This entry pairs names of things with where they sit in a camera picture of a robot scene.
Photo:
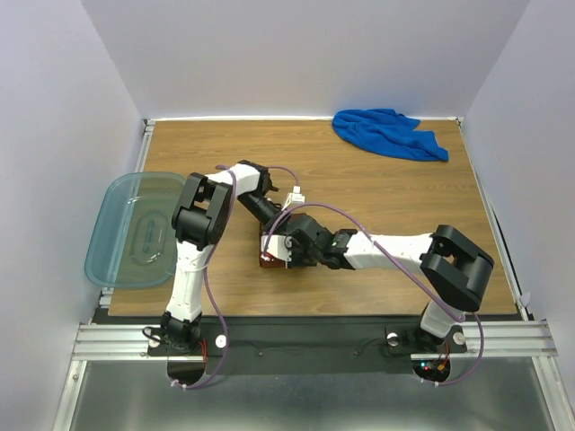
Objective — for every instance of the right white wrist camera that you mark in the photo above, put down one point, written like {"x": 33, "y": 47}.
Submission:
{"x": 276, "y": 248}

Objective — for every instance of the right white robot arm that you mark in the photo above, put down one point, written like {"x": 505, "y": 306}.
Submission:
{"x": 457, "y": 269}

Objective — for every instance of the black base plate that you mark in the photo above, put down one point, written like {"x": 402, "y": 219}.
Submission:
{"x": 314, "y": 345}

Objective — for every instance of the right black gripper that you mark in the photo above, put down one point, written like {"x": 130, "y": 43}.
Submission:
{"x": 295, "y": 260}

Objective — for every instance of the brown towel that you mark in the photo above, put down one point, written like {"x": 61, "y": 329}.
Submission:
{"x": 264, "y": 264}

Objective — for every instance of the teal plastic bin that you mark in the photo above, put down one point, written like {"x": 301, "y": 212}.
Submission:
{"x": 133, "y": 244}

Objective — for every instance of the blue towel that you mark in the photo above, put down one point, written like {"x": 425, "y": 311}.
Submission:
{"x": 388, "y": 133}

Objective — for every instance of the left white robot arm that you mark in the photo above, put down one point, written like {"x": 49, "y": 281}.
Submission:
{"x": 199, "y": 221}

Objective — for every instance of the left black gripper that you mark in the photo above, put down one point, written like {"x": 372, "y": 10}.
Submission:
{"x": 274, "y": 215}

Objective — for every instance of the aluminium frame rail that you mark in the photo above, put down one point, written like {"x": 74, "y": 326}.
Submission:
{"x": 493, "y": 339}

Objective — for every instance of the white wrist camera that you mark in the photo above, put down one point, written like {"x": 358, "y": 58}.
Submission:
{"x": 276, "y": 248}
{"x": 294, "y": 197}

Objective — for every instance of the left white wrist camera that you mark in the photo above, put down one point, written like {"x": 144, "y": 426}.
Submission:
{"x": 294, "y": 197}

